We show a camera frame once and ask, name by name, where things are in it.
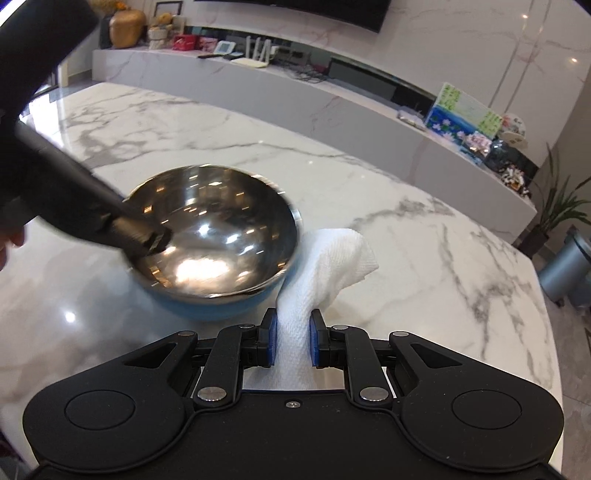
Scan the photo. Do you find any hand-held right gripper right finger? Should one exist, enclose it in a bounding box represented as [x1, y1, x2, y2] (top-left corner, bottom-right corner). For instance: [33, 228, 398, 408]
[307, 308, 462, 408]

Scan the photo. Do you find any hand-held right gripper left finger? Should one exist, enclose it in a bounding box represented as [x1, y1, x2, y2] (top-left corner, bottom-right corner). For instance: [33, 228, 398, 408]
[124, 308, 281, 408]

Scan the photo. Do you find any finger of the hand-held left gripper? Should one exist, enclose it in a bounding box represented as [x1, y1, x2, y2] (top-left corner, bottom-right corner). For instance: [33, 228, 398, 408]
[117, 216, 174, 256]

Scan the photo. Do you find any white paper towel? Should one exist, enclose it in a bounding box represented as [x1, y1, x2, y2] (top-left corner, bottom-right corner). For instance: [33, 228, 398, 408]
[277, 227, 380, 391]

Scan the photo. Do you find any steel bowl with blue outside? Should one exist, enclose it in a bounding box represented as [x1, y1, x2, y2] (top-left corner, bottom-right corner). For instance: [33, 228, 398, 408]
[122, 164, 306, 324]

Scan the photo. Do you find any person's left hand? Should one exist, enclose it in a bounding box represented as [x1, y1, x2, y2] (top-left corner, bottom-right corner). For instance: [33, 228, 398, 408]
[0, 225, 25, 274]

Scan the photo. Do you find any gold vase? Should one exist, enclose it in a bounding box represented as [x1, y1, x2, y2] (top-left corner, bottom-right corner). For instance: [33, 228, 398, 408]
[108, 10, 148, 49]

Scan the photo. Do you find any beige plush doll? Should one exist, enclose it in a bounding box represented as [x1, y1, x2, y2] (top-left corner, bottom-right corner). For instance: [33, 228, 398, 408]
[148, 14, 175, 49]

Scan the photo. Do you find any white router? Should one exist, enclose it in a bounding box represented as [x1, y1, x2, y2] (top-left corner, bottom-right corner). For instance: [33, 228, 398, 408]
[231, 36, 273, 69]

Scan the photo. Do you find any potted green plant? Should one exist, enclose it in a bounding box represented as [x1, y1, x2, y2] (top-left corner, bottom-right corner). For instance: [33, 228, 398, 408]
[517, 143, 591, 260]

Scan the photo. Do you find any small pink flower picture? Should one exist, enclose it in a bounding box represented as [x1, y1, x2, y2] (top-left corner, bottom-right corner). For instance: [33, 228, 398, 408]
[462, 130, 493, 162]

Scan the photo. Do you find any black and white plush toy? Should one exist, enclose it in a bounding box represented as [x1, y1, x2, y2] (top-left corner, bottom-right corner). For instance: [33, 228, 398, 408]
[501, 166, 532, 199]

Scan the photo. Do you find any grey metal trash bin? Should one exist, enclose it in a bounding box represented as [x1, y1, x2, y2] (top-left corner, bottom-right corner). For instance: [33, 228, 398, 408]
[537, 225, 591, 308]

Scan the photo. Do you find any dark glass jar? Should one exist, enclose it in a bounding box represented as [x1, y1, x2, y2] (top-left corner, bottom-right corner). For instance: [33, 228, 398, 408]
[485, 141, 518, 174]

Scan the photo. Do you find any lotus pond painting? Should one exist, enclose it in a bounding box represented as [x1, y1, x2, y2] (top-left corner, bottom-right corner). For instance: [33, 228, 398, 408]
[425, 82, 504, 147]

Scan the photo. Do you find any black television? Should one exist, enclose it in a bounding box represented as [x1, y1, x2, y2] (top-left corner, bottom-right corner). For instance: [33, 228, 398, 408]
[194, 0, 393, 33]

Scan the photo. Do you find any painted round fan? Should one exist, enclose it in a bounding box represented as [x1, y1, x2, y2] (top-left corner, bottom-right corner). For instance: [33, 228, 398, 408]
[499, 114, 528, 149]

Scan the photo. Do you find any black picture frame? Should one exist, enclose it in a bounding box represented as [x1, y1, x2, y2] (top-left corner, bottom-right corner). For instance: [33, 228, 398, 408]
[154, 1, 185, 29]

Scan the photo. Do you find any tangle of black cables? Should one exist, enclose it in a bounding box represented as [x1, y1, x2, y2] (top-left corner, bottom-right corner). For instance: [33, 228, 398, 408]
[286, 60, 331, 84]

